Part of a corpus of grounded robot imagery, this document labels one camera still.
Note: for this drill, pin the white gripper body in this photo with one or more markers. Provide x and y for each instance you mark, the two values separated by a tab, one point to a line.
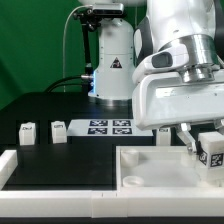
164	100

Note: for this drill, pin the white square tabletop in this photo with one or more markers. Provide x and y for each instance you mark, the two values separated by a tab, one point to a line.
163	167

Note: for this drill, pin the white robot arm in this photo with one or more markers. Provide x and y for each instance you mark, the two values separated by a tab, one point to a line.
161	55

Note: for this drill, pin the white sheet with tags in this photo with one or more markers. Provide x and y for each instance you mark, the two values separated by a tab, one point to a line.
105	128

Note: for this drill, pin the white U-shaped fence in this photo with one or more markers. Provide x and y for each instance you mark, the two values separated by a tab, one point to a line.
144	202

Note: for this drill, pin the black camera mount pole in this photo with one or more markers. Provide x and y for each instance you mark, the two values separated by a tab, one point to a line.
89	23

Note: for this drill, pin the black camera on mount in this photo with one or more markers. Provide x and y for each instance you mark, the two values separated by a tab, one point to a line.
111	9

